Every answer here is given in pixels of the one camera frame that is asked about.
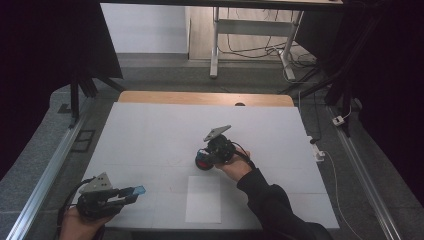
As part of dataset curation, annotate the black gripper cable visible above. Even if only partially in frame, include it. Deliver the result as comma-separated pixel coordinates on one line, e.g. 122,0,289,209
231,141,257,170
55,177,96,236

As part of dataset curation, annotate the round red ink pad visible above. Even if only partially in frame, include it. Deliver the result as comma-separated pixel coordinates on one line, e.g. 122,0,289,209
194,155,216,172

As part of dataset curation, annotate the white paper sheet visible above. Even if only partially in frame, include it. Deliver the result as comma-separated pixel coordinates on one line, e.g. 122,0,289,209
184,175,222,224

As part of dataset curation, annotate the person's right hand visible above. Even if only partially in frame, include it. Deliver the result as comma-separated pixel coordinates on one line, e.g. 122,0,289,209
214,147,254,183

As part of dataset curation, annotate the white-legged desk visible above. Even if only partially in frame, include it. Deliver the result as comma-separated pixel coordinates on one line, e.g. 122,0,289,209
99,0,344,81

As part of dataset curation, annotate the thin white cable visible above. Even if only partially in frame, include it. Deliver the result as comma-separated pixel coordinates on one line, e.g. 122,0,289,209
322,150,365,240

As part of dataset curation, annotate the black floor frame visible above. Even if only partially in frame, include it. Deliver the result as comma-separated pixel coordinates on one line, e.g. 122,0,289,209
70,129,97,154

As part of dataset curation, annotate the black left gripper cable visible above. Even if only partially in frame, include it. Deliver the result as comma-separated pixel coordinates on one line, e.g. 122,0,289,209
55,177,96,236

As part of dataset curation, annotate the person's left hand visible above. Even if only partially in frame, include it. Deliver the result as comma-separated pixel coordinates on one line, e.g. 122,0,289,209
59,207,116,240

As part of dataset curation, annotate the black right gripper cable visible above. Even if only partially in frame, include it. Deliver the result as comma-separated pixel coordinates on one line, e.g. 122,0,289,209
231,141,257,170

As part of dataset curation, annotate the black metal stand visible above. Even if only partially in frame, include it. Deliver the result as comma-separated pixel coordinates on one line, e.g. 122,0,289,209
67,75,127,130

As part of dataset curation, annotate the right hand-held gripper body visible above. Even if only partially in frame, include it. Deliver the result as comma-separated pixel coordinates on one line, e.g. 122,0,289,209
203,124,242,165

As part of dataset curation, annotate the wooden table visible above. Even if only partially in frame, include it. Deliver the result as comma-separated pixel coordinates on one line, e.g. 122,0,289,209
117,90,295,108

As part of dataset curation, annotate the large white table cover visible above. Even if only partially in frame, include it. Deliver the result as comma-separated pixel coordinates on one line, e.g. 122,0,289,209
73,101,340,232

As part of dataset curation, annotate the tangle of black floor cables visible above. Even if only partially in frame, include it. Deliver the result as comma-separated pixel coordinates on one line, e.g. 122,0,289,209
218,8,318,69

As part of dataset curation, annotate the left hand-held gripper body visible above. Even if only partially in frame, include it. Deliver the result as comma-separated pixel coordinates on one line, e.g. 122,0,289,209
75,171,122,220

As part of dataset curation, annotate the black curtain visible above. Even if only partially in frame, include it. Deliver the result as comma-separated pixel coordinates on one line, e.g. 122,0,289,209
0,0,125,181
295,0,424,208

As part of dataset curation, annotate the aluminium rail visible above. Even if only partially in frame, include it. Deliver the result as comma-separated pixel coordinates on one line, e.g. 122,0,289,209
327,105,403,240
5,99,95,240

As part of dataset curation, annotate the white power plug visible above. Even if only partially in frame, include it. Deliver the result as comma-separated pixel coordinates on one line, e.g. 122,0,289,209
306,134,326,163

